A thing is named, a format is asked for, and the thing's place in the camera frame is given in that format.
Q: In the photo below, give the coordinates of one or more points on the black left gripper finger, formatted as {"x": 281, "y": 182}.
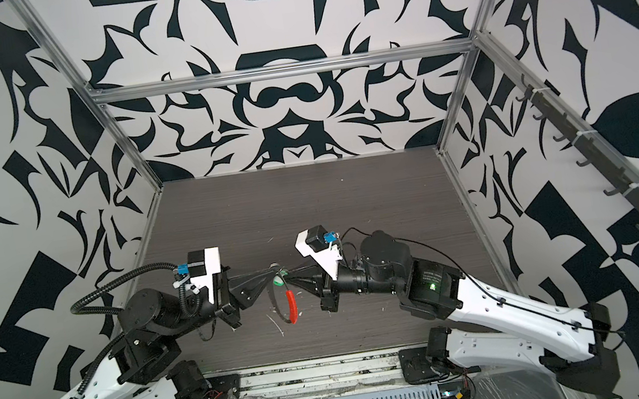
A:
{"x": 247, "y": 278}
{"x": 248, "y": 292}

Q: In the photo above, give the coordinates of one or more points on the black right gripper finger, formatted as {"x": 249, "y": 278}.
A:
{"x": 304, "y": 271}
{"x": 307, "y": 285}

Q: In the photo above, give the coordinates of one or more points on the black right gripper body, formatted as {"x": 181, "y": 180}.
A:
{"x": 334, "y": 292}

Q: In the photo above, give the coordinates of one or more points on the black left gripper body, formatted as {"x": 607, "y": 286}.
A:
{"x": 222, "y": 310}

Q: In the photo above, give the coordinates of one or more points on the large metal keyring red handle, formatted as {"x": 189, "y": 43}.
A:
{"x": 291, "y": 317}

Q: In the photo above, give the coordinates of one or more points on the green key tag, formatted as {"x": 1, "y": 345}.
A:
{"x": 280, "y": 277}

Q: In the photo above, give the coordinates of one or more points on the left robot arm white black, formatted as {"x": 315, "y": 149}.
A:
{"x": 143, "y": 362}

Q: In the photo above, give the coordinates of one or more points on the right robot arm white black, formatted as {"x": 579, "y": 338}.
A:
{"x": 483, "y": 325}

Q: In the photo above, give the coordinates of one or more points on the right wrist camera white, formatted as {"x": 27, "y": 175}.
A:
{"x": 323, "y": 247}

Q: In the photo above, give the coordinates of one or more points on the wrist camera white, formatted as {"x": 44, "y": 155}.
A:
{"x": 205, "y": 272}
{"x": 323, "y": 247}

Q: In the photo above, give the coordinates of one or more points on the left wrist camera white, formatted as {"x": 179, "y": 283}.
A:
{"x": 205, "y": 272}

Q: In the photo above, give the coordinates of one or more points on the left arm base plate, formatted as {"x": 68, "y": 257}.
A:
{"x": 224, "y": 387}

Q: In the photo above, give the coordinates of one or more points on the aluminium front rail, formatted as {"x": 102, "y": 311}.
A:
{"x": 323, "y": 378}

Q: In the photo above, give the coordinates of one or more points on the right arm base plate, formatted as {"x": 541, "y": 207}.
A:
{"x": 424, "y": 365}

